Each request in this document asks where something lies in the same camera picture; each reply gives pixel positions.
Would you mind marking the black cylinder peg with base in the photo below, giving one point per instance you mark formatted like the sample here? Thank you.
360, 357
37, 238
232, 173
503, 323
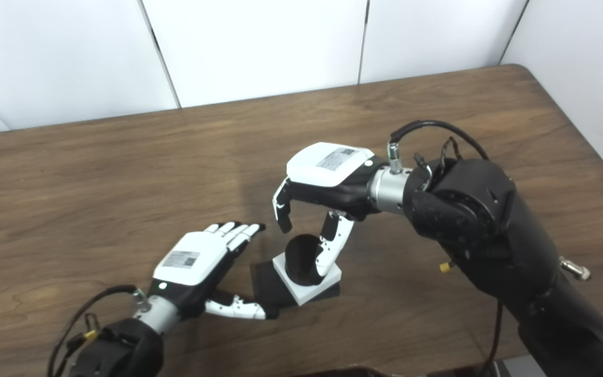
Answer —
301, 259

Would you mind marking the white square piece with hole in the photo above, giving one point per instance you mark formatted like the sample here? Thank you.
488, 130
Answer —
306, 293

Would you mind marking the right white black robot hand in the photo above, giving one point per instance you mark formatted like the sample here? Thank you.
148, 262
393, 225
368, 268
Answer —
327, 167

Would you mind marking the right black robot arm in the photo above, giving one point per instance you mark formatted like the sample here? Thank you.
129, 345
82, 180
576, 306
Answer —
490, 230

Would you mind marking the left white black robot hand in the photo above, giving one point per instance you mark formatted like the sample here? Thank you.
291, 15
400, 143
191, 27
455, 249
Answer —
191, 259

